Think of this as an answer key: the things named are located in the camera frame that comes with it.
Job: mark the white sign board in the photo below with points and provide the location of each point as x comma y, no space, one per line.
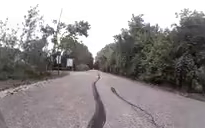
69,62

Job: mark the small white sign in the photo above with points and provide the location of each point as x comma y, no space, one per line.
58,59

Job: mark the thin leaning pole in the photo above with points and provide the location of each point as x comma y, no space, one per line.
58,40

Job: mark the grey asphalt road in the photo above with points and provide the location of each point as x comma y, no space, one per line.
56,103

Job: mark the row of green trees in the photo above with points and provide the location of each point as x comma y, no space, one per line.
163,53

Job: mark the row of green bushes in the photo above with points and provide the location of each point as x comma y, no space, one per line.
23,56

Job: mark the dirt verge strip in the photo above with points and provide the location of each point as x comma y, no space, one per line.
20,83

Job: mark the gravel road edge strip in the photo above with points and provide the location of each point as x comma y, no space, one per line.
190,95

